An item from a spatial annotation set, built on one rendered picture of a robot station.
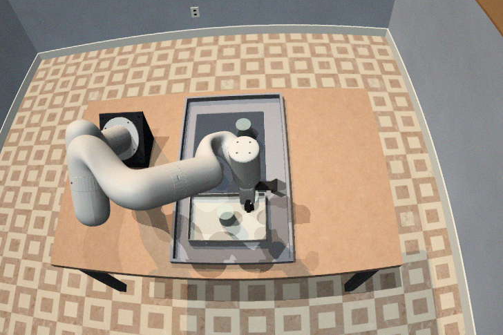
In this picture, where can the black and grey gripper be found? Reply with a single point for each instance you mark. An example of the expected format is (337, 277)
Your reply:
(247, 196)

